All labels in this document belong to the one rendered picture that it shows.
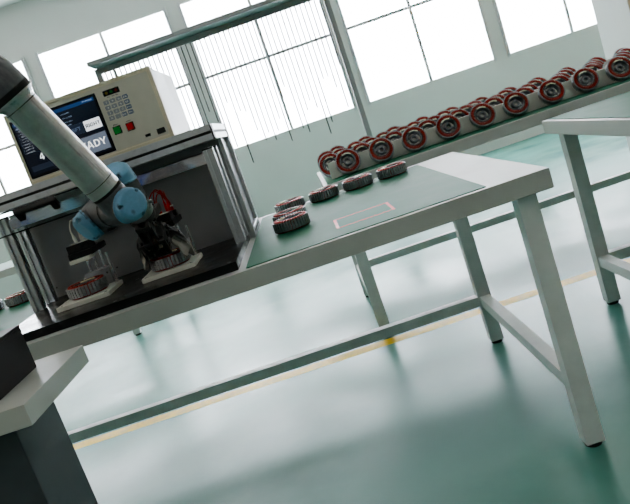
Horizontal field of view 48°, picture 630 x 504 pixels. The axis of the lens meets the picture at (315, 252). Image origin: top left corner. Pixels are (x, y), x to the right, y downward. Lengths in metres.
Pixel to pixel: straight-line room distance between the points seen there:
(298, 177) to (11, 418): 7.22
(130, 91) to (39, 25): 6.78
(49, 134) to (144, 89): 0.58
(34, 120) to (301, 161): 6.89
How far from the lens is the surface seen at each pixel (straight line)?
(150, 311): 1.74
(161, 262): 1.92
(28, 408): 1.30
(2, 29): 8.98
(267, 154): 8.32
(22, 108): 1.55
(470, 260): 2.71
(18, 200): 2.17
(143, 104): 2.08
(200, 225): 2.20
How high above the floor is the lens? 1.03
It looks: 10 degrees down
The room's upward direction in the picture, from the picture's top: 19 degrees counter-clockwise
